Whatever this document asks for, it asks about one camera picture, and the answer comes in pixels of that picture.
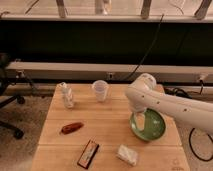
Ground brown red oblong object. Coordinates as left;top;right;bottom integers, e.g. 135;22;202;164
61;122;84;135

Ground green ceramic bowl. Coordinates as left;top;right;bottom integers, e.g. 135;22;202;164
130;109;166;141

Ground white crumpled sponge block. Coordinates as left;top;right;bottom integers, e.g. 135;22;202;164
117;145;138;166

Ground clear plastic cup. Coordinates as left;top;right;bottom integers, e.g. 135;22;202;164
92;80;109;102

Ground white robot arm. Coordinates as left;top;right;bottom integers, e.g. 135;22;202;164
125;73;213;134

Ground dark rectangular box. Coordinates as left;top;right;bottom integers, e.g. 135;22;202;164
77;140;99;169

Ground black hanging cable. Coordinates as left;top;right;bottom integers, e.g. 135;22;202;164
121;13;166;82

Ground black floor cable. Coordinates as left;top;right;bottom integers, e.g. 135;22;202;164
164;79;213;163

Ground black office chair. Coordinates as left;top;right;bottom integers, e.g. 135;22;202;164
0;53;25;139

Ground grey metal rail beam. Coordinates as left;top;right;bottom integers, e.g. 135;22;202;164
6;62;213;83

